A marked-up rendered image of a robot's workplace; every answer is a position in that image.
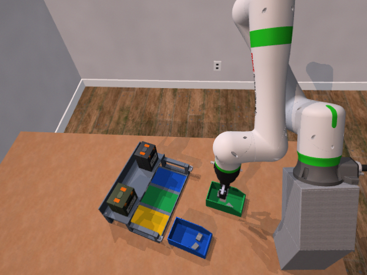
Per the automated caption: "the blue bin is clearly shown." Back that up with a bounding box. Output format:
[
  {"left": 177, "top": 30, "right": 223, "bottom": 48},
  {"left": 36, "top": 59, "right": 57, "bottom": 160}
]
[{"left": 167, "top": 217, "right": 212, "bottom": 259}]

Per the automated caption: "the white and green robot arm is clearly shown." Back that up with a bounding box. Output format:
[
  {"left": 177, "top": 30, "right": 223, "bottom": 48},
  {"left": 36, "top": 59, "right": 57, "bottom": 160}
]
[{"left": 211, "top": 0, "right": 367, "bottom": 186}]

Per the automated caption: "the grey metal shelf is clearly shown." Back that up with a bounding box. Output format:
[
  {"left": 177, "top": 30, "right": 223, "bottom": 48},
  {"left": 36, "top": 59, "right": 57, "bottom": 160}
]
[{"left": 98, "top": 142, "right": 193, "bottom": 243}]

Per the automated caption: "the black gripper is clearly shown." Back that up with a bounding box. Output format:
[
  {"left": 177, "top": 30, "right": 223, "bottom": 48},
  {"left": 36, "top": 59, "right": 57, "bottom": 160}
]
[{"left": 216, "top": 175, "right": 235, "bottom": 202}]

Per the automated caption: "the green bin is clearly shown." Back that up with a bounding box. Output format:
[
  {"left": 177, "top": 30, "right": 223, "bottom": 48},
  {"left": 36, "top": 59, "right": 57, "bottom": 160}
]
[{"left": 206, "top": 181, "right": 245, "bottom": 217}]

